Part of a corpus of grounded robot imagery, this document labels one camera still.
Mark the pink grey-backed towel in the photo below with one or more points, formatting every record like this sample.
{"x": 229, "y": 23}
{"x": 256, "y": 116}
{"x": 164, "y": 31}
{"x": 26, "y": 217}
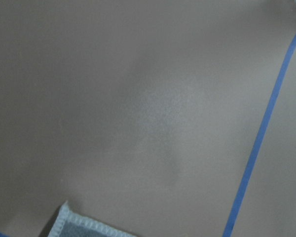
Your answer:
{"x": 71, "y": 224}

